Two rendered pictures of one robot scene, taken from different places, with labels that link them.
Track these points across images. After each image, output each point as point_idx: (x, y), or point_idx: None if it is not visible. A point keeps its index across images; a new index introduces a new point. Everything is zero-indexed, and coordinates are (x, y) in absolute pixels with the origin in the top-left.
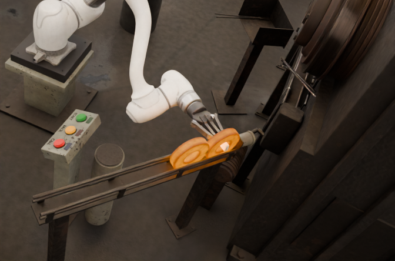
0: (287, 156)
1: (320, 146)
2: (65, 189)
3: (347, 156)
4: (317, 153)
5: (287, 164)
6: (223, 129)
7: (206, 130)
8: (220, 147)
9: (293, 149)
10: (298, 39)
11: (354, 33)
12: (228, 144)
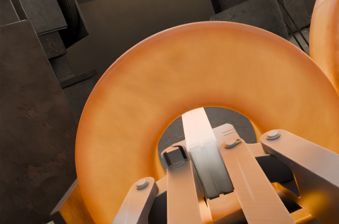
0: (13, 170)
1: None
2: None
3: None
4: (18, 18)
5: (62, 99)
6: (128, 192)
7: (301, 155)
8: (215, 205)
9: (2, 107)
10: None
11: None
12: (165, 171)
